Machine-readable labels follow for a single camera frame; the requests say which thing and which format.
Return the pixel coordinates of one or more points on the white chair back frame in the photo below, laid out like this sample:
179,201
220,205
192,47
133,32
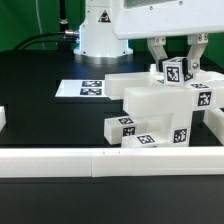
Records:
207,90

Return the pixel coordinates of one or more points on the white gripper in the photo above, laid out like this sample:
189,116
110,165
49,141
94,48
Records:
138,19

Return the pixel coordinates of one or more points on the white chair seat part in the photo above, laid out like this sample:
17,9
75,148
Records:
173,130

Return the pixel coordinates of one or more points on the white side block left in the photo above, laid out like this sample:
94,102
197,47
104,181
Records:
2,117

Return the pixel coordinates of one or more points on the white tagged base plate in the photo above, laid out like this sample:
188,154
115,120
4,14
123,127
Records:
81,88

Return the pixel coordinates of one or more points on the white front fence bar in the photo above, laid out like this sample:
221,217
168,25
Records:
105,162

